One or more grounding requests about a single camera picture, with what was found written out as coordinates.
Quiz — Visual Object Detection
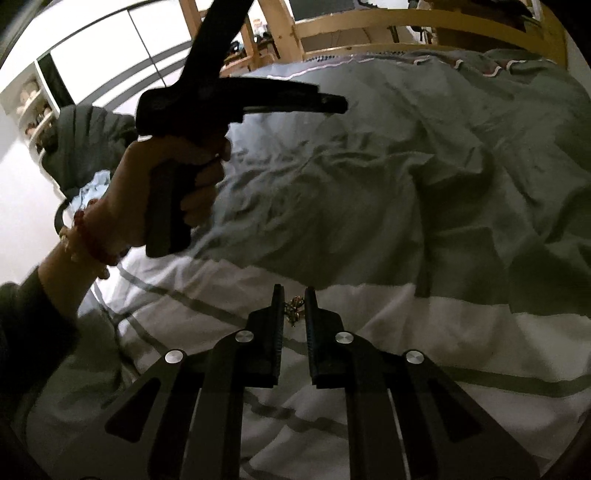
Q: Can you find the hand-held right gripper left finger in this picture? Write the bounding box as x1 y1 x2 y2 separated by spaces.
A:
48 284 284 480

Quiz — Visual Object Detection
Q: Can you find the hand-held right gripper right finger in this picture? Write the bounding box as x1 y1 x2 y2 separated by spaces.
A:
305 286 541 480

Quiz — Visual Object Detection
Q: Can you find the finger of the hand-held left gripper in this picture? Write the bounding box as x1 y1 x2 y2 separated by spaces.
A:
184 0 256 89
225 78 349 123

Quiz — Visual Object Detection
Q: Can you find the person's left forearm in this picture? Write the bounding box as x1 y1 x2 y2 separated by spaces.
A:
0 208 116 416

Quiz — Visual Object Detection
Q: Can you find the person's left hand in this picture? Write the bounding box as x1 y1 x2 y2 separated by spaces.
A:
88 137 232 265

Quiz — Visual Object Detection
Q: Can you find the wooden ladder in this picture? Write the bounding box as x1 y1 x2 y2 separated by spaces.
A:
178 0 302 77

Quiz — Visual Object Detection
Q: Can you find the white wardrobe with grey stripes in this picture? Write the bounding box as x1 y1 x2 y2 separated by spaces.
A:
0 0 195 125

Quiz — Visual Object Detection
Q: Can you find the black monitor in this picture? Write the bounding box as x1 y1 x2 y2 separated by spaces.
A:
288 0 356 21

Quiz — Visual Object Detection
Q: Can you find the dark jacket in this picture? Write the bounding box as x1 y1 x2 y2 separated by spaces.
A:
41 105 139 199

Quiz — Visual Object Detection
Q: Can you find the light blue cloth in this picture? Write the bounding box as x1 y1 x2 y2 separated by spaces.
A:
81 171 114 204

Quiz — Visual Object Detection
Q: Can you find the grey and white striped duvet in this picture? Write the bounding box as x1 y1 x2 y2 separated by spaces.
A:
14 48 591 480

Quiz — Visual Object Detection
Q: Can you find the white open shelf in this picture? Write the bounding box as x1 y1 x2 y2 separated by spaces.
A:
14 74 61 153

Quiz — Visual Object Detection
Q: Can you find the red bead wrist bracelet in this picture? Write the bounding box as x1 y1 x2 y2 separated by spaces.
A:
74 210 121 268

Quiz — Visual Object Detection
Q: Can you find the pale bead wrist bracelet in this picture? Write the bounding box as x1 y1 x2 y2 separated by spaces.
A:
59 228 112 280

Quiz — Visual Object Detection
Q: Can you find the wooden bed frame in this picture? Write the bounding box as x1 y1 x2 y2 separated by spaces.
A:
295 0 570 70

